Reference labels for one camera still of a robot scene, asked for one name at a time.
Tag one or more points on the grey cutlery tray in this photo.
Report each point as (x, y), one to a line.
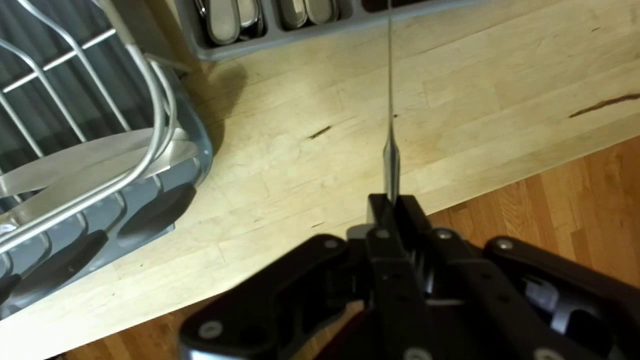
(280, 40)

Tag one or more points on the large silver spoon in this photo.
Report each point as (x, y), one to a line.
(292, 13)

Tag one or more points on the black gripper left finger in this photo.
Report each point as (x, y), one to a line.
(393, 313)

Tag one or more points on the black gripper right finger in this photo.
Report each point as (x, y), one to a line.
(506, 313)

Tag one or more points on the grey dish drying rack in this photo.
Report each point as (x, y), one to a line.
(100, 172)

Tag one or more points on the thin metal rod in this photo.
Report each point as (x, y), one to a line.
(390, 166)

